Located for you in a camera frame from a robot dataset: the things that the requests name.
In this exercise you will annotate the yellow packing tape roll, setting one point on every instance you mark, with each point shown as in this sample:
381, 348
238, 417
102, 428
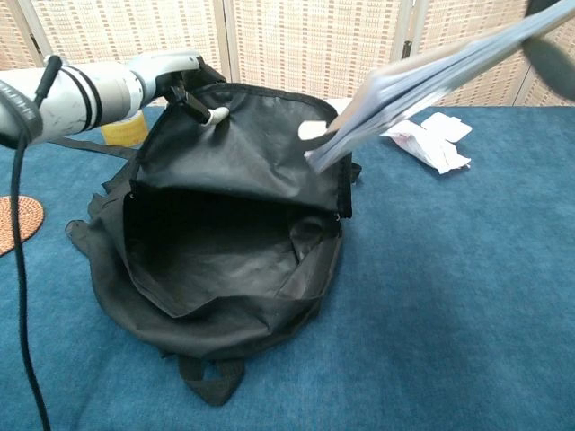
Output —
121, 132

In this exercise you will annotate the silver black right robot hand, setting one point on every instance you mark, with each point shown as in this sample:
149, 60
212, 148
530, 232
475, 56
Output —
554, 67

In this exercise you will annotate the woven bamboo folding screen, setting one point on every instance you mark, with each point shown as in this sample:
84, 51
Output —
287, 45

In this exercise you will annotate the crumpled white red wipes packet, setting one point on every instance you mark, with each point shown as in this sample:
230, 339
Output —
427, 146

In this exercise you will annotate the white and yellow booklet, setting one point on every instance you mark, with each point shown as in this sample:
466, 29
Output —
404, 94

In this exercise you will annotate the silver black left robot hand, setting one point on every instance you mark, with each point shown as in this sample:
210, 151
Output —
166, 67

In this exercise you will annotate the white square plastic lid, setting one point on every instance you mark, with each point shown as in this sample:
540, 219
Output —
447, 125

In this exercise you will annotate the round woven rattan coaster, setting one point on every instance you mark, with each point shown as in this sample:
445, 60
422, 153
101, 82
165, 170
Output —
6, 224

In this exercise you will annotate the black fabric backpack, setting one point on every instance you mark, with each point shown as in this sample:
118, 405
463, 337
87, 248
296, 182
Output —
215, 251

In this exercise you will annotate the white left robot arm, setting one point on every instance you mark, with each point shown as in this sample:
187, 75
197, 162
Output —
67, 103

